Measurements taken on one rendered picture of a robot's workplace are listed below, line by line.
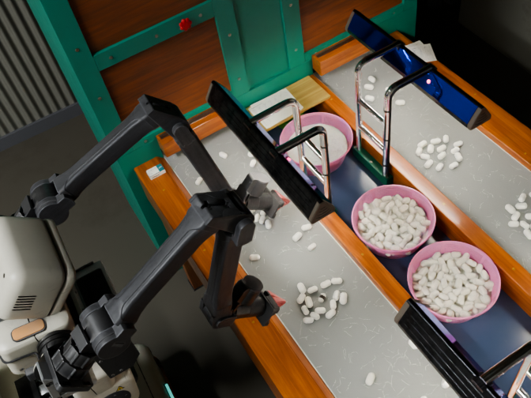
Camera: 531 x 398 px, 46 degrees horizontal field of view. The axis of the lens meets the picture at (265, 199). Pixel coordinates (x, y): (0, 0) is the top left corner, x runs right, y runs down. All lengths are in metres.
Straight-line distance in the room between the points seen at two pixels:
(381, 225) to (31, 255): 1.11
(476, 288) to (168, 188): 1.08
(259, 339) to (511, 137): 1.12
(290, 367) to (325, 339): 0.14
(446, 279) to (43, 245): 1.15
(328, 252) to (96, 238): 1.51
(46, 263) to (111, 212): 1.85
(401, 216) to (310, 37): 0.79
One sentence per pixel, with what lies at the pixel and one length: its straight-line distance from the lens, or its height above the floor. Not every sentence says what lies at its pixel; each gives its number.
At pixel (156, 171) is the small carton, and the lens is 2.27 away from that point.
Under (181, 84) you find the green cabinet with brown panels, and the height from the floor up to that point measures 1.00.
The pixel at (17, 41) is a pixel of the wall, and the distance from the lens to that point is 3.53.
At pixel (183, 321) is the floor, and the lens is 2.81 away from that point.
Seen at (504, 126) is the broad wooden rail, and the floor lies 0.76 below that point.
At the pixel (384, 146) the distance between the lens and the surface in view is 2.10.
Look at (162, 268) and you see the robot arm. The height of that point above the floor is 1.37.
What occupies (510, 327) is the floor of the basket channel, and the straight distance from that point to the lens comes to 1.99.
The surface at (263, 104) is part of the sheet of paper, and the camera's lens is 2.41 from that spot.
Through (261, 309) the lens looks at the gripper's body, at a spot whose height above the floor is 0.94.
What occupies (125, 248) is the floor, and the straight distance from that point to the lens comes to 3.11.
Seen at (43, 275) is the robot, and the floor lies 1.35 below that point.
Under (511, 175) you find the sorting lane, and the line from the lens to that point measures 2.23.
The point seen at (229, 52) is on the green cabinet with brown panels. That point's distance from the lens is 2.24.
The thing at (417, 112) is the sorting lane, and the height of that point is 0.74.
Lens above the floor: 2.42
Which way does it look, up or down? 52 degrees down
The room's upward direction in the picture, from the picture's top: 12 degrees counter-clockwise
